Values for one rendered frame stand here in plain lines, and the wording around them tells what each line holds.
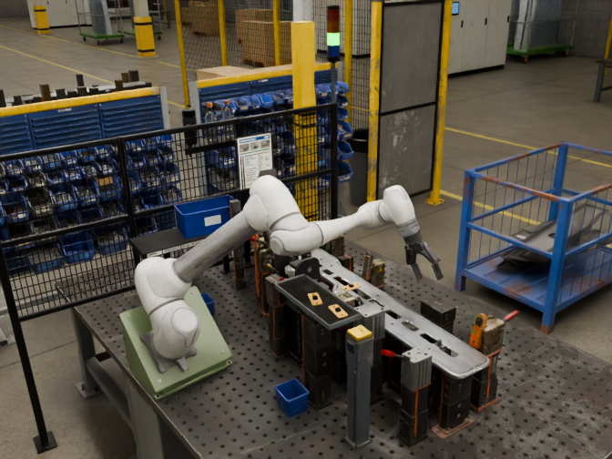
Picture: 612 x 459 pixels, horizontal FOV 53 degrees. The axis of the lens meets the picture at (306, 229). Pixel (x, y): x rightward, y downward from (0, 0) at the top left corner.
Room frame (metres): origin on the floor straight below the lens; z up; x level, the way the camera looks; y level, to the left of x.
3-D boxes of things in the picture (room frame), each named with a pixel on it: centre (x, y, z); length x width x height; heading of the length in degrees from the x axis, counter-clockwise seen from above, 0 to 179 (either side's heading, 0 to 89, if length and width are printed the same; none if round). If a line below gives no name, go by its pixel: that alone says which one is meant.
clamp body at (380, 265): (2.45, -0.30, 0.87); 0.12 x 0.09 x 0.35; 122
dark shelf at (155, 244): (2.96, 0.46, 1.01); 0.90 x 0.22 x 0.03; 122
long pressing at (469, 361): (2.29, -0.21, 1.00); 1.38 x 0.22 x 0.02; 32
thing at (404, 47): (5.62, -0.98, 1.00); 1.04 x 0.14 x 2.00; 127
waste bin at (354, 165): (5.95, -0.67, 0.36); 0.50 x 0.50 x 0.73
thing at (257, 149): (3.22, 0.27, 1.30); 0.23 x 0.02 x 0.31; 122
